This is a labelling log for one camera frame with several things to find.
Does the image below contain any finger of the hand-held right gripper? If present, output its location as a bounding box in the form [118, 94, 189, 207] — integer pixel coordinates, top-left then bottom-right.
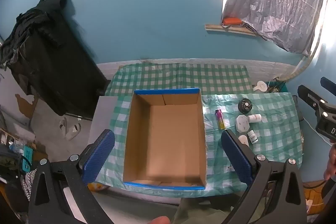
[298, 84, 336, 120]
[320, 77, 336, 94]

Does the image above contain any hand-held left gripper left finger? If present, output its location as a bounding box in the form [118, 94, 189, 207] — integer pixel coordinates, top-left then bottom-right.
[28, 129, 116, 224]

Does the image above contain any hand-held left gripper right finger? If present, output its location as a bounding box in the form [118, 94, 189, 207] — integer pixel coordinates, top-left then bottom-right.
[221, 129, 307, 224]

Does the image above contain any small white labelled bottle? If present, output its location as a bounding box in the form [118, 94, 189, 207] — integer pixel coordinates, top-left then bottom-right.
[247, 130, 258, 144]

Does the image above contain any white octagonal box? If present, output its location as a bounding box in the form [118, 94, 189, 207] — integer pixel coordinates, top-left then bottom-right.
[234, 114, 250, 133]

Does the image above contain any blue-rimmed cardboard box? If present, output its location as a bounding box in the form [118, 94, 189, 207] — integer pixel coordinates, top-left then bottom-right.
[122, 88, 208, 190]

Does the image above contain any person's right hand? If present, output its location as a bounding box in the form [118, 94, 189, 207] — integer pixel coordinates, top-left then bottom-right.
[324, 144, 336, 180]

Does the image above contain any person's left hand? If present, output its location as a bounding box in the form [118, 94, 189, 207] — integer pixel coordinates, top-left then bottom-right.
[143, 216, 171, 224]

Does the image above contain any pink and yellow lighter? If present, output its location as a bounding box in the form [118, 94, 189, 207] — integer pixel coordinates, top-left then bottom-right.
[215, 109, 226, 130]

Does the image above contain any teal crate with clutter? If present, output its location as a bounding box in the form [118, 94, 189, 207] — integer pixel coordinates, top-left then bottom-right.
[268, 80, 288, 93]

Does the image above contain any white sandal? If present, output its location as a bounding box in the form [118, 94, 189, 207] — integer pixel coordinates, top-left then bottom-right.
[59, 118, 69, 135]

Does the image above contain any light green checked tablecloth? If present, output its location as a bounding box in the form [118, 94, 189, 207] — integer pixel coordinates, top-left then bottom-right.
[94, 93, 303, 198]

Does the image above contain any black round disc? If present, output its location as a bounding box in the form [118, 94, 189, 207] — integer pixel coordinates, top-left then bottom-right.
[238, 99, 253, 112]

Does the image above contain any white cup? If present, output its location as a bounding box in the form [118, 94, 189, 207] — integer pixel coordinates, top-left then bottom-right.
[253, 81, 267, 93]

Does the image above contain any teal box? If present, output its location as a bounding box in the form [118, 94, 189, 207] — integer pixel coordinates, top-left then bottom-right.
[22, 145, 33, 172]

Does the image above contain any striped cloth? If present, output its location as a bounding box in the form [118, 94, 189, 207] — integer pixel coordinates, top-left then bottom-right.
[20, 169, 37, 201]

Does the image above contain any dark green checked cloth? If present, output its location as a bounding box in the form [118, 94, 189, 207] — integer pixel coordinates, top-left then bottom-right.
[105, 63, 254, 96]

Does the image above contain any orange object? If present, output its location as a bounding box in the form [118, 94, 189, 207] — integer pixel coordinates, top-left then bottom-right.
[223, 18, 242, 26]

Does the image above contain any white cable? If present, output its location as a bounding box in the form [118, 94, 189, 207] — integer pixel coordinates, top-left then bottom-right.
[302, 116, 334, 147]

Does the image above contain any pale corrugated hose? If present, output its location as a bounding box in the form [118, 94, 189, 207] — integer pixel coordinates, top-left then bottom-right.
[276, 0, 331, 81]

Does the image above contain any wooden wall shelf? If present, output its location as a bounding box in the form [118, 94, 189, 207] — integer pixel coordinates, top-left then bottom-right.
[205, 24, 259, 37]

